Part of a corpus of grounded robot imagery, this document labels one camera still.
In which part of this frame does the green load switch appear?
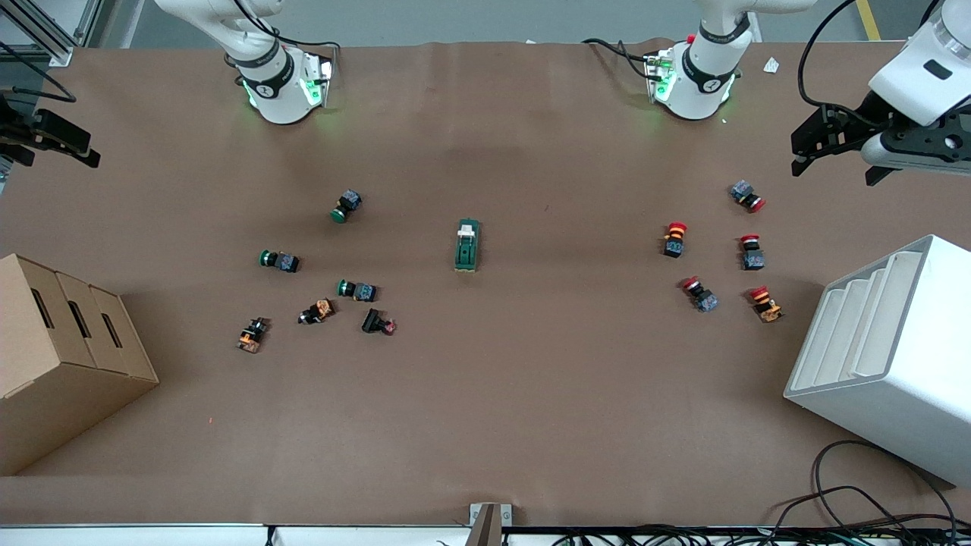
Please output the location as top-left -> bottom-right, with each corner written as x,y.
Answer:
453,218 -> 483,274

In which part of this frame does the red mushroom button orange body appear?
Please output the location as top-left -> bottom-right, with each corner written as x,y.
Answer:
748,285 -> 784,324

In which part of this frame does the red mushroom button black body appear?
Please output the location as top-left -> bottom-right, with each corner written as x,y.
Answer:
661,221 -> 689,259

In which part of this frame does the brown cardboard box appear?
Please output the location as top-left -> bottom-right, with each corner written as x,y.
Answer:
0,253 -> 160,477

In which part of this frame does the white stepped sorting rack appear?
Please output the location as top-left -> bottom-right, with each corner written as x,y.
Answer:
783,234 -> 971,488

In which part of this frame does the black button with orange body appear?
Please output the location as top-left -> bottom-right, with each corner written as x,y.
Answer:
297,298 -> 337,326
236,317 -> 272,354

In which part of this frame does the brown table cover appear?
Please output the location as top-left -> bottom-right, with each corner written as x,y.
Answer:
0,38 -> 971,528

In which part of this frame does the aluminium frame profile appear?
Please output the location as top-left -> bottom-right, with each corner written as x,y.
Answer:
0,0 -> 103,67

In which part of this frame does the black left base cable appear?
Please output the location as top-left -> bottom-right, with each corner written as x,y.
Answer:
583,38 -> 657,80

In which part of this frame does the black base cable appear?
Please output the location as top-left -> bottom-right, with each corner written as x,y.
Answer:
583,38 -> 657,80
231,0 -> 342,51

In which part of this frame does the black right base cable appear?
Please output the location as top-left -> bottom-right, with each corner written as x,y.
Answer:
231,0 -> 342,51

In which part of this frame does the black looped floor cable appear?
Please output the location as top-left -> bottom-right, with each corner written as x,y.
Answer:
766,440 -> 960,532

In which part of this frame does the black switch with red lens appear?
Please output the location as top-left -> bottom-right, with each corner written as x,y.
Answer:
360,307 -> 398,337

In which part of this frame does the white table edge rail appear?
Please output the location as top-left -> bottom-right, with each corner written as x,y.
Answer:
0,523 -> 471,546

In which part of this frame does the black cable bundle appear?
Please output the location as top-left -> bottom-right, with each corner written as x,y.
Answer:
550,523 -> 971,546

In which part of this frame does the grey metal bracket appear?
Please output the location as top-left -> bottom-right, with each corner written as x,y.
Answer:
469,503 -> 513,546

